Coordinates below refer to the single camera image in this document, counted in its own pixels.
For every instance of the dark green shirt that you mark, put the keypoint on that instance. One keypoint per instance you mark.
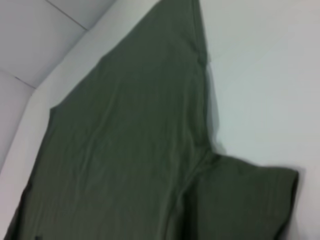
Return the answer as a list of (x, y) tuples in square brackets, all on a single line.
[(130, 150)]

